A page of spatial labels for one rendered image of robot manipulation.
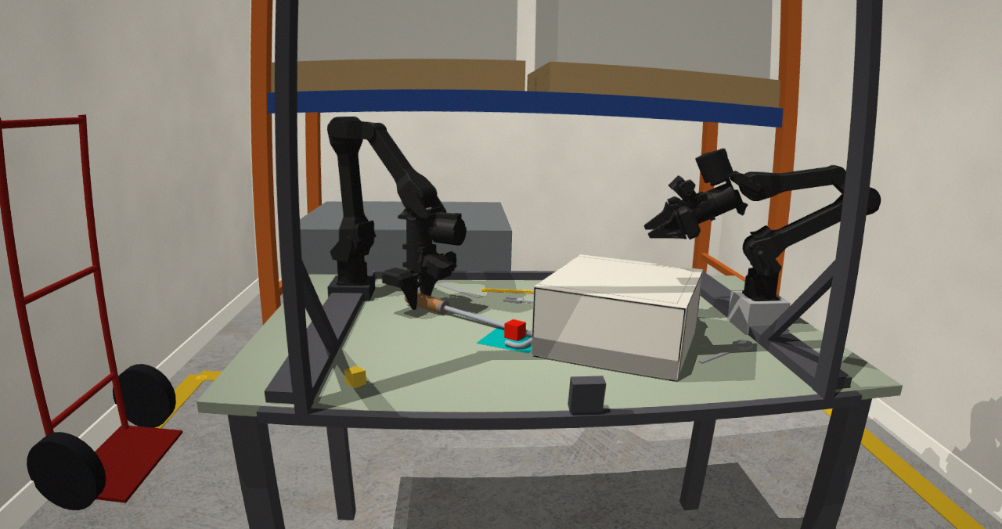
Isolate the red block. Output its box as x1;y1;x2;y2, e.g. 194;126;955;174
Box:
504;319;526;341

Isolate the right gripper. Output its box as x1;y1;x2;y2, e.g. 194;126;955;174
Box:
644;191;719;239

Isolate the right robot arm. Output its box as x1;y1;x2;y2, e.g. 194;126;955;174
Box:
669;148;846;301

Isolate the grey spoon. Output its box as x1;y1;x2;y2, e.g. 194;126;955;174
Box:
698;340;753;363

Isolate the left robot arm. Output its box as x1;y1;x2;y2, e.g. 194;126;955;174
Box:
327;117;467;286

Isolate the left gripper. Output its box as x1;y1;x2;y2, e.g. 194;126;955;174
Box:
382;240;438;310

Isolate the small yellow cube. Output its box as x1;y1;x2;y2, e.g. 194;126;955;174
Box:
344;366;366;388

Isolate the large cream box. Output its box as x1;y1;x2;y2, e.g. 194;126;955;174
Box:
531;254;703;381

